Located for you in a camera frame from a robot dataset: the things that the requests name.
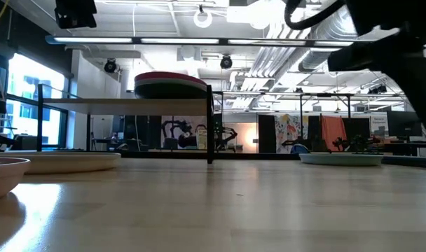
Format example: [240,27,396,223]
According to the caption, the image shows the orange cloth panel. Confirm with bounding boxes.
[320,115,348,152]

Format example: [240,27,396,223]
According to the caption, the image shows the magenta plate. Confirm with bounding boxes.
[134,71,209,87]

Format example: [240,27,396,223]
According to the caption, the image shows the black track spotlights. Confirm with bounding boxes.
[367,83,388,95]

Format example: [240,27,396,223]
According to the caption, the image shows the black wire dish rack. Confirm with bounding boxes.
[36,83,214,165]

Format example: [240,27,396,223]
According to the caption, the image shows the round white ceiling lamp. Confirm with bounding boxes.
[193,5,214,29]

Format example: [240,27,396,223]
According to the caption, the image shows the floral print panel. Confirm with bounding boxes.
[274,113,304,154]

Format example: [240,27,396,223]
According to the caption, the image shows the black aluminium rig frame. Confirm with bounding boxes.
[120,149,426,169]

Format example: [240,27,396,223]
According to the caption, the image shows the long light bar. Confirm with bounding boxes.
[44,36,426,49]

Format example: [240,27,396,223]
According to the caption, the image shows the light green plate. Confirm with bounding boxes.
[298,152,385,167]

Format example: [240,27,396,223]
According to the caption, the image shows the large glass window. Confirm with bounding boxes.
[0,52,69,148]

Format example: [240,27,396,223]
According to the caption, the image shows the brown plate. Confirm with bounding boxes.
[0,157,32,202]

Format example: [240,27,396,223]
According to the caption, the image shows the black divider panel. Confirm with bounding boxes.
[257,113,278,154]

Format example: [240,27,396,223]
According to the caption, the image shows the black background monitor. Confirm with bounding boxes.
[386,110,423,138]

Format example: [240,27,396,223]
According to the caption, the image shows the dark grey plate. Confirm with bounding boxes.
[133,83,209,100]

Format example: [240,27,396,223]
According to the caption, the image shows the blue chair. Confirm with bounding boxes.
[289,143,311,155]

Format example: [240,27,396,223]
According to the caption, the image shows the silver air duct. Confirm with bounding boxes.
[298,6,361,73]

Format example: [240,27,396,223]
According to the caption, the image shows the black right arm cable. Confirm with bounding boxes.
[284,0,347,32]

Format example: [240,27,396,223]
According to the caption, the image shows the grey beige plate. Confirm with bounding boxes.
[0,150,122,175]

